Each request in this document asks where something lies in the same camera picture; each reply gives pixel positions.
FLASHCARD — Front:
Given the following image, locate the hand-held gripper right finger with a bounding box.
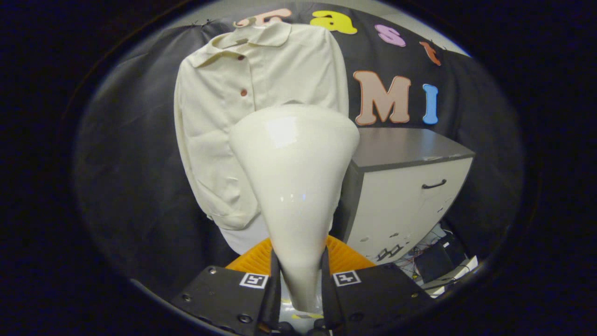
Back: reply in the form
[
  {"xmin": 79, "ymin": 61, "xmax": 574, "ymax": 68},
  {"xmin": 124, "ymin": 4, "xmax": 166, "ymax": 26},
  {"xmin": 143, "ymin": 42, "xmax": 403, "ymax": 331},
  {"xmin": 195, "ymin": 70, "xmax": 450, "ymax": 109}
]
[{"xmin": 319, "ymin": 235, "xmax": 434, "ymax": 335}]

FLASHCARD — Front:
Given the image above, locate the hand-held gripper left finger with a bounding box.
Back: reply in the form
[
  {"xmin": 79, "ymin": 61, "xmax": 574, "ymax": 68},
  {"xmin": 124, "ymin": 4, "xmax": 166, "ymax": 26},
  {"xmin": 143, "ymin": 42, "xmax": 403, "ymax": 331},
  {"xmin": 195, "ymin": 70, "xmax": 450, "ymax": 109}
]
[{"xmin": 170, "ymin": 236, "xmax": 282, "ymax": 336}]

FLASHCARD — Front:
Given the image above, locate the white garment steamer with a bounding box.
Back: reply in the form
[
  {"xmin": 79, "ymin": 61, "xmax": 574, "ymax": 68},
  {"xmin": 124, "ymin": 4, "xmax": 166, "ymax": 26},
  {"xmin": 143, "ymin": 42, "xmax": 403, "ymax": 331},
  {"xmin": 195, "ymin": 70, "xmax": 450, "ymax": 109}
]
[{"xmin": 229, "ymin": 104, "xmax": 361, "ymax": 312}]

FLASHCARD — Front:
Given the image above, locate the cream button-up shirt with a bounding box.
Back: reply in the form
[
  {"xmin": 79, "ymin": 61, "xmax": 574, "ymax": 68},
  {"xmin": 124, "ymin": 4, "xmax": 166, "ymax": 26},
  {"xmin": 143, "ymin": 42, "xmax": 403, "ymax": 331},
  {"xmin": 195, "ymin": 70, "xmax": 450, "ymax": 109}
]
[{"xmin": 174, "ymin": 22, "xmax": 349, "ymax": 231}]

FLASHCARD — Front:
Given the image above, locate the white mannequin torso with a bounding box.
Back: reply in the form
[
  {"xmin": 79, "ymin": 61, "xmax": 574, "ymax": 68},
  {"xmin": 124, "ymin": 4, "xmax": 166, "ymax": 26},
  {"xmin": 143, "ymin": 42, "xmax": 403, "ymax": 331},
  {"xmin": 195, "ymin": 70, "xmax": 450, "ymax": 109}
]
[{"xmin": 219, "ymin": 217, "xmax": 272, "ymax": 255}]

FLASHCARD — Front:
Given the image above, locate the black box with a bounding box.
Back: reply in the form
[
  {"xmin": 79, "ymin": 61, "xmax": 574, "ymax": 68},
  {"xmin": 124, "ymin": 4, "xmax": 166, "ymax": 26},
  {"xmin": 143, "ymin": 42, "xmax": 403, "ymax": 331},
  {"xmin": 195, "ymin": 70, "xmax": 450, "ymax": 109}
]
[{"xmin": 414, "ymin": 243, "xmax": 455, "ymax": 283}]

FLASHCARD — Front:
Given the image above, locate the white flat board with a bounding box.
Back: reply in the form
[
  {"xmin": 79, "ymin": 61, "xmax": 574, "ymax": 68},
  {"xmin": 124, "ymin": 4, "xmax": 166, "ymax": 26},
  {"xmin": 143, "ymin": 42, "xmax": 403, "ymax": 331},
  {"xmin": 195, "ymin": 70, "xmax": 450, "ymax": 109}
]
[{"xmin": 420, "ymin": 255, "xmax": 479, "ymax": 298}]

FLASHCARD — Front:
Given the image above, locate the white cabinet with grey top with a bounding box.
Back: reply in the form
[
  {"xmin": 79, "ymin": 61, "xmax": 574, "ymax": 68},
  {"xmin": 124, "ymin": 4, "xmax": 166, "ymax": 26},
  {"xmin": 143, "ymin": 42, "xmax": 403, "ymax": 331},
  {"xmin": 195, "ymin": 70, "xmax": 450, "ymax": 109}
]
[{"xmin": 332, "ymin": 127, "xmax": 476, "ymax": 265}]

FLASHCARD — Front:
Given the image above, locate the black backdrop cloth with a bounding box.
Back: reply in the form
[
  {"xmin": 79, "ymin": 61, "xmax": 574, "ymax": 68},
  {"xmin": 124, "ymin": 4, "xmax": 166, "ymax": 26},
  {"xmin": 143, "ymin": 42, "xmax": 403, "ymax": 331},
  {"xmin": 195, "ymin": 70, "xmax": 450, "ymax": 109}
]
[{"xmin": 75, "ymin": 5, "xmax": 523, "ymax": 294}]

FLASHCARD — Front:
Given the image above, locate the tangle of thin cables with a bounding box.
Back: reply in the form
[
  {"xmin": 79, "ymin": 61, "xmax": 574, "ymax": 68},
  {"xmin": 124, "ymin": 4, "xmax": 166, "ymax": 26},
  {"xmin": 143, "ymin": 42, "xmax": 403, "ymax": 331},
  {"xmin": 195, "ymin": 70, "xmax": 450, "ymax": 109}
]
[{"xmin": 394, "ymin": 224, "xmax": 467, "ymax": 280}]

